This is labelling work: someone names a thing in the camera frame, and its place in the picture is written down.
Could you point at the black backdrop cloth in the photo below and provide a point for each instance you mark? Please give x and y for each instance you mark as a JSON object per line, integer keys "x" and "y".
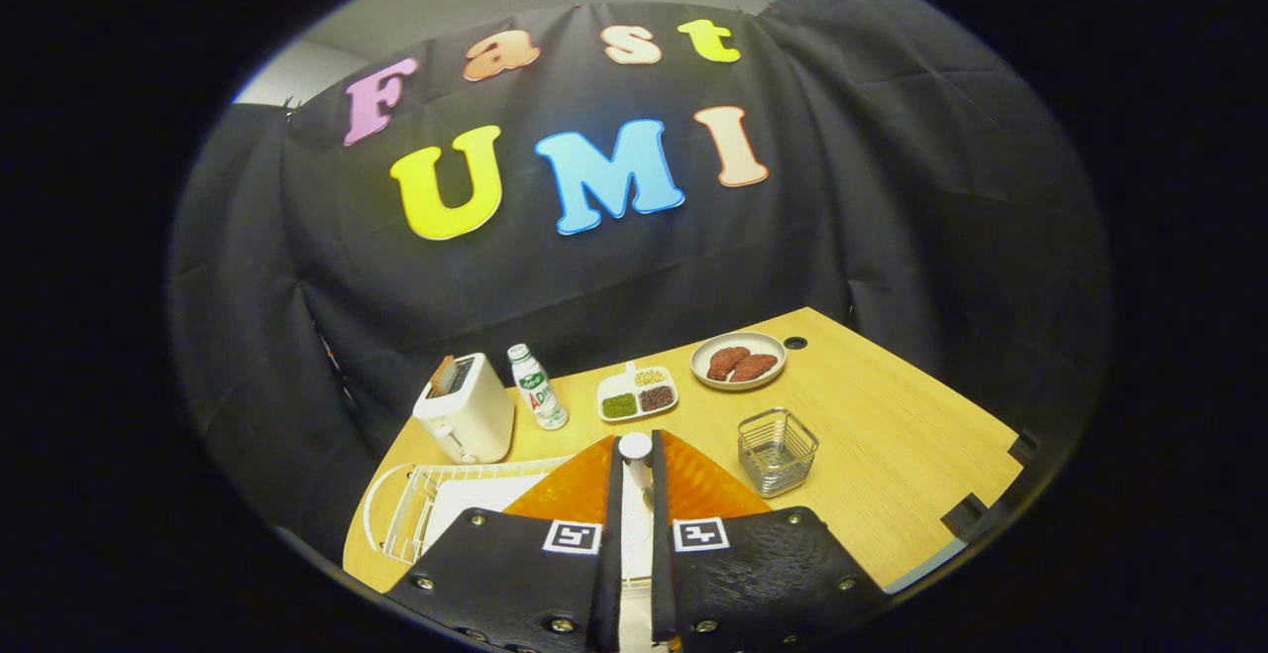
{"x": 614, "y": 276}

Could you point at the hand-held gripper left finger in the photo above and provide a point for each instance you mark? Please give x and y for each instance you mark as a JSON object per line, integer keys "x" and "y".
{"x": 611, "y": 554}

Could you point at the white toaster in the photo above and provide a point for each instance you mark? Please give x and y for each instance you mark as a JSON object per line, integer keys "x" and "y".
{"x": 475, "y": 425}

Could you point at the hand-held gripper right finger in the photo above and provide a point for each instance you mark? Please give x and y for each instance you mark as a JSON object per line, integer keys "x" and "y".
{"x": 660, "y": 554}

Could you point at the red meat patty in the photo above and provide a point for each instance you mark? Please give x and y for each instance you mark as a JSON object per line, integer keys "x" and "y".
{"x": 758, "y": 368}
{"x": 725, "y": 363}

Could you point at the toast slice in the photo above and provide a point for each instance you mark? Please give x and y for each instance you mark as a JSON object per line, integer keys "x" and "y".
{"x": 442, "y": 376}

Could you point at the white bottle green label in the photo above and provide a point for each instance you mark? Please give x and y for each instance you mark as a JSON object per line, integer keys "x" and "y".
{"x": 540, "y": 390}

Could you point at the white divided dish with beans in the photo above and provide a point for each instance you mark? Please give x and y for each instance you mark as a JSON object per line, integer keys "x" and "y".
{"x": 634, "y": 393}

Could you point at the beige plate with meat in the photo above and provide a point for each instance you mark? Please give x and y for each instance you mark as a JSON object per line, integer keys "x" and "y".
{"x": 768, "y": 344}

